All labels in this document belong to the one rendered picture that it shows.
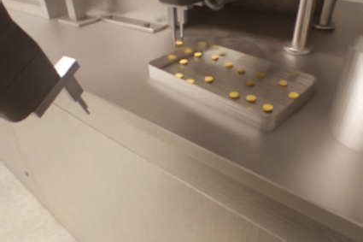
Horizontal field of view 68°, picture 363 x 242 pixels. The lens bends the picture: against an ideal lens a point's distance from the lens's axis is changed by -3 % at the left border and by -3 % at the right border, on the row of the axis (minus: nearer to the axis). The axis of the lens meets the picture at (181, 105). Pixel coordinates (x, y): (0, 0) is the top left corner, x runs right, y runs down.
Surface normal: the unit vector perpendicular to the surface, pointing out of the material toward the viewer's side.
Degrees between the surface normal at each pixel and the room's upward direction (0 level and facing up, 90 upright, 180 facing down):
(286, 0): 95
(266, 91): 0
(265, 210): 90
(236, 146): 0
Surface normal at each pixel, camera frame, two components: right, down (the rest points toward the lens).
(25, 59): 0.82, 0.09
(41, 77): 0.91, 0.30
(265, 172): -0.04, -0.84
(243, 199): -0.63, 0.44
